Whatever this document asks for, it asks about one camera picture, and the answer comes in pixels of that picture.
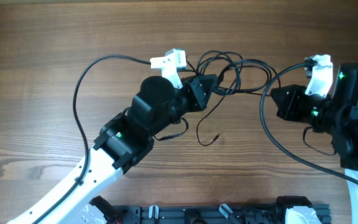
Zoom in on black usb cables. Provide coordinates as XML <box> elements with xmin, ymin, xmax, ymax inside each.
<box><xmin>185</xmin><ymin>50</ymin><xmax>282</xmax><ymax>147</ymax></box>

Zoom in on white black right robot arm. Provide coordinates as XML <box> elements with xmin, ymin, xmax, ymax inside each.
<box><xmin>267</xmin><ymin>63</ymin><xmax>358</xmax><ymax>223</ymax></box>

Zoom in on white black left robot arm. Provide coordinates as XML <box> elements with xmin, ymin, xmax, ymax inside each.
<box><xmin>11</xmin><ymin>74</ymin><xmax>218</xmax><ymax>223</ymax></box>

